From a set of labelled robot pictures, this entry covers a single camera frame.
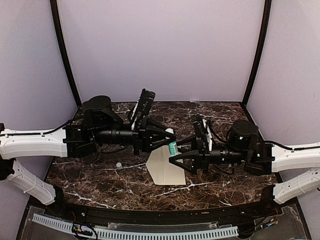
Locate green white glue stick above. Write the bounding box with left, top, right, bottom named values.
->
left=165, top=128, right=179, bottom=156

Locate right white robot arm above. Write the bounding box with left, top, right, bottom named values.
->
left=169, top=116, right=320, bottom=217

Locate right black frame post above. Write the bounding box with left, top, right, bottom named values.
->
left=241, top=0, right=272, bottom=107

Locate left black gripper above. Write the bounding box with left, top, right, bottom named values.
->
left=93, top=117, right=177, bottom=156

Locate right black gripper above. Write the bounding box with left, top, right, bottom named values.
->
left=169, top=134, right=247, bottom=175

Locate cream envelope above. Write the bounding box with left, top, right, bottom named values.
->
left=146, top=145, right=186, bottom=186

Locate white glue stick cap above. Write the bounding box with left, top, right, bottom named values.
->
left=116, top=162, right=123, bottom=170

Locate black frame post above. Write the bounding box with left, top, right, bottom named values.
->
left=241, top=0, right=272, bottom=107
left=49, top=0, right=82, bottom=108

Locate black front rail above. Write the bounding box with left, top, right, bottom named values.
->
left=45, top=201, right=283, bottom=226

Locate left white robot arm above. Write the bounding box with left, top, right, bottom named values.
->
left=0, top=89, right=176, bottom=218

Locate left black frame post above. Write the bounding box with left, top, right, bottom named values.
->
left=49, top=0, right=82, bottom=108

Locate white slotted cable duct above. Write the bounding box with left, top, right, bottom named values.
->
left=32, top=213, right=239, bottom=240

